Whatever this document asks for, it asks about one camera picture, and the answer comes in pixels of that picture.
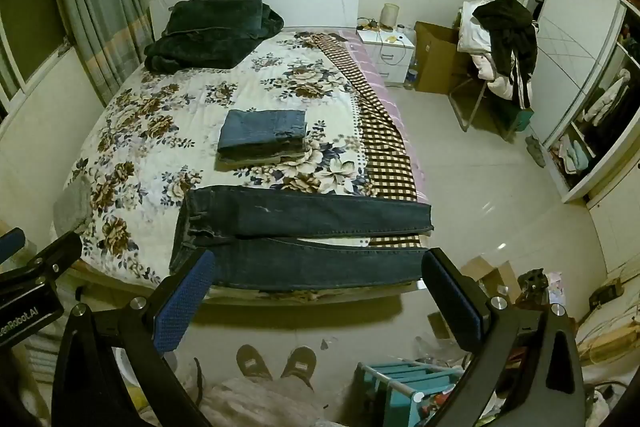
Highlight brown checked blanket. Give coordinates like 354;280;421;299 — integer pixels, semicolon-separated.
310;33;427;249

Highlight person's shoe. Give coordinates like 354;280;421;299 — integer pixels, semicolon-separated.
280;346;317;391
236;344;274;383

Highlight person's left shoe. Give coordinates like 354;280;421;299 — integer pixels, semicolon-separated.
236;344;274;383

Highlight white headboard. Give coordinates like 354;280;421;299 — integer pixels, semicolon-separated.
150;0;361;42

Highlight white wardrobe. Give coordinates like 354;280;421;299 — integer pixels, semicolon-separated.
522;0;640;204

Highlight white nightstand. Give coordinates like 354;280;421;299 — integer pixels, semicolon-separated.
356;27;417;88

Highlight person's right shoe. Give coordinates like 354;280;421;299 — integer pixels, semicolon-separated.
280;346;317;391

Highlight pile of clothes on chair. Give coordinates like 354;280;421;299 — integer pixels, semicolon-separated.
472;0;539;108

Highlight folded blue jeans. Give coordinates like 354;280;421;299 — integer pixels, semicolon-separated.
216;108;307;168

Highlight metal frame chair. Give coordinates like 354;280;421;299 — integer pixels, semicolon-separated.
447;77;533;142

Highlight pink bed sheet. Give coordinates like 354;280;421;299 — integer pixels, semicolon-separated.
350;32;431;208

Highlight person's legs in pink trousers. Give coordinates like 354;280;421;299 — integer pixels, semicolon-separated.
197;376;328;427

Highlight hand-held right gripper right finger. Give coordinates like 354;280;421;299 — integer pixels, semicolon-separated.
421;248;586;427

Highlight brown cardboard box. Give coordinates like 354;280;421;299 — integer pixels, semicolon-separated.
414;21;473;94

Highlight teal storage rack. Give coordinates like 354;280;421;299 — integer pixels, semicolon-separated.
356;359;467;427

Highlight floral blanket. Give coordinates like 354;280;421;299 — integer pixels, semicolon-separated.
65;29;381;295

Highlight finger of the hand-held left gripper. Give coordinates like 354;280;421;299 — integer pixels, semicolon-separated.
0;232;83;290
0;228;26;265

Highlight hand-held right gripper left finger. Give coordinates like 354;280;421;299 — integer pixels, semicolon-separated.
51;248;217;427

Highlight pair of grey slippers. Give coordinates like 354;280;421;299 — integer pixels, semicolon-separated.
525;134;547;168

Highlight dark blue jeans pants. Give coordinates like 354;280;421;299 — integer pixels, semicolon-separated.
169;186;435;292

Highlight dark green fleece blanket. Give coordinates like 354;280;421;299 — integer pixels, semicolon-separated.
144;0;285;72

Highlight small open cardboard box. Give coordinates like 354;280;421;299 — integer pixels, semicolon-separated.
462;257;521;308

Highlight pile of white clothes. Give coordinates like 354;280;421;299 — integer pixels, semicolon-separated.
457;1;518;102

